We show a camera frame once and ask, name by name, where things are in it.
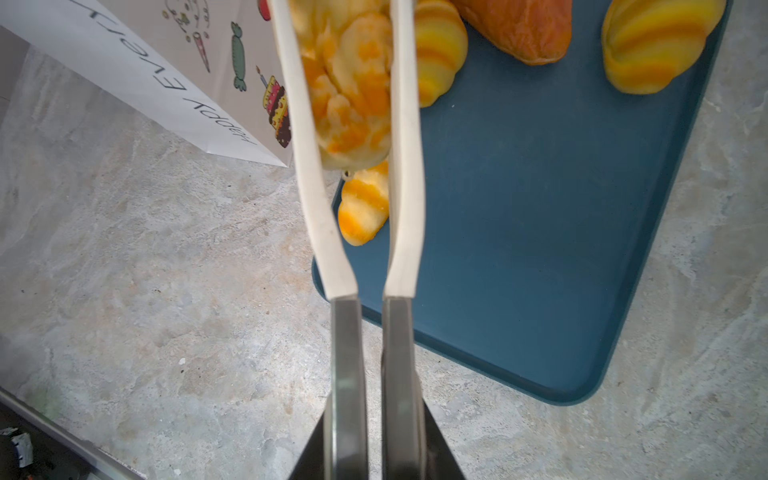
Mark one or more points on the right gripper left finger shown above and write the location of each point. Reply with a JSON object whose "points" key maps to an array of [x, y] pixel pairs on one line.
{"points": [[311, 463]]}

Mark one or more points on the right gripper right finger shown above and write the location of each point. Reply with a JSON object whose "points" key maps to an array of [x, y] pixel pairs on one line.
{"points": [[441, 463]]}

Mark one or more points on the white and steel tongs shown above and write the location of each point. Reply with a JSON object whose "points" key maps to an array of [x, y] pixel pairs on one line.
{"points": [[403, 430]]}

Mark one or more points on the braided pastry bread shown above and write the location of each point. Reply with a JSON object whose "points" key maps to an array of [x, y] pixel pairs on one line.
{"points": [[347, 49]]}

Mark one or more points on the small striped bun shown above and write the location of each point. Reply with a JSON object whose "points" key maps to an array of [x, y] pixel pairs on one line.
{"points": [[442, 46], [647, 44]]}

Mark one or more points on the reddish brown croissant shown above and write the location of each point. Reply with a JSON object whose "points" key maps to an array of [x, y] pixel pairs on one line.
{"points": [[535, 32]]}

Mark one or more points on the white paper bag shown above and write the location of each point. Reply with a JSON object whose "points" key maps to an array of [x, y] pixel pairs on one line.
{"points": [[205, 70]]}

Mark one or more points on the blue rectangular tray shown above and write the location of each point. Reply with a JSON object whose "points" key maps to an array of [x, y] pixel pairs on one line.
{"points": [[545, 187]]}

